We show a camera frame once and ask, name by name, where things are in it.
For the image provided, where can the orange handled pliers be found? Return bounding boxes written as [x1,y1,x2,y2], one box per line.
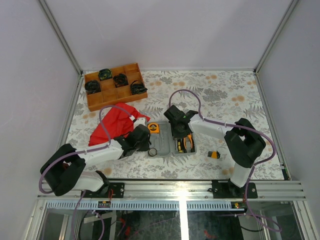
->
[183,133,195,153]

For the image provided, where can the black electrical tape roll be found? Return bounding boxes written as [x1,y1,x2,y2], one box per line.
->
[148,147,158,157]

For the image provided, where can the orange tape measure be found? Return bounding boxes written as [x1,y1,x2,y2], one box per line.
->
[147,122,160,134]

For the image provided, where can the black yellow screwdriver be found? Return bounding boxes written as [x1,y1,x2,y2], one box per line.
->
[181,139,187,153]
[176,139,183,153]

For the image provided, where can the grey plastic tool case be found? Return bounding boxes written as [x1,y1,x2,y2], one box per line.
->
[147,121,197,158]

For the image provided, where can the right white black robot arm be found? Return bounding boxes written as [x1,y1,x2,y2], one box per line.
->
[164,105,266,198]

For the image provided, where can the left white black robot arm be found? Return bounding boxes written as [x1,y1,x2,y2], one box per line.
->
[38,124,151,198]

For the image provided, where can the floral table mat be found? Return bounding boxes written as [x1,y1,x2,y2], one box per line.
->
[56,70,285,180]

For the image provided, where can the red cloth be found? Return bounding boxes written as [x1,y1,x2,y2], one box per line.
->
[88,103,151,147]

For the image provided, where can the black hex key set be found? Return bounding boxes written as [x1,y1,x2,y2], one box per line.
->
[207,151,221,159]

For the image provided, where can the wooden compartment tray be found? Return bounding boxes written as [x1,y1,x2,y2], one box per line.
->
[84,62,148,112]

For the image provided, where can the coiled black cable right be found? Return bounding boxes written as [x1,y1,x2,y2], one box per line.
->
[129,79,148,96]

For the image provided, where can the aluminium mounting rail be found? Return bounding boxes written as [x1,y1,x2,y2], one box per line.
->
[37,179,307,201]

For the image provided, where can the coiled black red cable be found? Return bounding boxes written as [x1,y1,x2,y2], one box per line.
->
[112,73,129,88]

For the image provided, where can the coiled black cable front left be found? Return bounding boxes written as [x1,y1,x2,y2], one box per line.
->
[84,80,101,95]

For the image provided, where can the coiled green black cable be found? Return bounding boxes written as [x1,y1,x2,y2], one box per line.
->
[98,68,113,81]

